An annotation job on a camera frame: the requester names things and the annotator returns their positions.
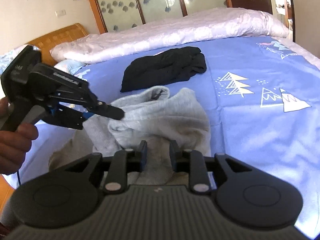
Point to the person's left hand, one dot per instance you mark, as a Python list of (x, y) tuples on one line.
[(15, 145)]

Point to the blue patterned bed sheet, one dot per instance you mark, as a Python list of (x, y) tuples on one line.
[(262, 102)]

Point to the pale pink quilt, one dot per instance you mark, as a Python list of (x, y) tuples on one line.
[(206, 25)]

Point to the black folded garment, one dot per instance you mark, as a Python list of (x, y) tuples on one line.
[(171, 66)]

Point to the grey sweatpants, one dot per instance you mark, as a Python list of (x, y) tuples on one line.
[(154, 116)]

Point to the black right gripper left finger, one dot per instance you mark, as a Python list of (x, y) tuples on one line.
[(120, 164)]

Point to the wooden headboard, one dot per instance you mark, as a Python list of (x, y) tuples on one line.
[(47, 42)]

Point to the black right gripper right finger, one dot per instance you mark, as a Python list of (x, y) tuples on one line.
[(191, 162)]

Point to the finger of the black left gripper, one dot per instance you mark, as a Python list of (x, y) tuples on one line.
[(70, 118), (102, 109)]

